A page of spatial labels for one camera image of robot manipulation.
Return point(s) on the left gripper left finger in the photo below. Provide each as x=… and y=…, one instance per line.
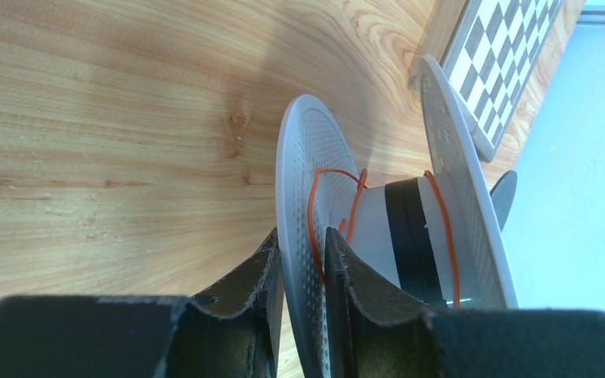
x=230, y=329

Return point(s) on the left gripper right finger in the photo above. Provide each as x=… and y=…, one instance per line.
x=378, y=330

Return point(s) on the white cable spool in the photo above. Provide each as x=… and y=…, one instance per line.
x=435, y=236

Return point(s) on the black cable spool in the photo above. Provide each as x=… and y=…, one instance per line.
x=502, y=196

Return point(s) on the wooden chessboard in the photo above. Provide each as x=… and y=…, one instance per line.
x=487, y=50

